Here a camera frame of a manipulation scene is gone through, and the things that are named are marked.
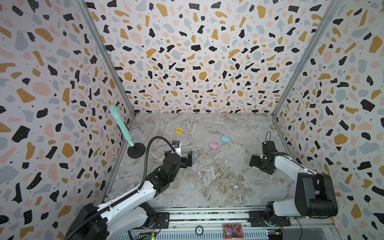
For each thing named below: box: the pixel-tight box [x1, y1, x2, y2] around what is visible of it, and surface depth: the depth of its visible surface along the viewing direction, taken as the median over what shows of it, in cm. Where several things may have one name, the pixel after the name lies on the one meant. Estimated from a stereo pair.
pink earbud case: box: [209, 142, 219, 150], surface depth 103 cm
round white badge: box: [195, 225, 204, 236], surface depth 73 cm
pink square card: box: [223, 223, 244, 240], surface depth 72 cm
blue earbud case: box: [221, 136, 230, 143], surface depth 108 cm
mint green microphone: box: [109, 105, 135, 147], surface depth 78 cm
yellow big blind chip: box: [175, 127, 183, 134], surface depth 112 cm
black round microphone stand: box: [127, 142, 146, 159], surface depth 102 cm
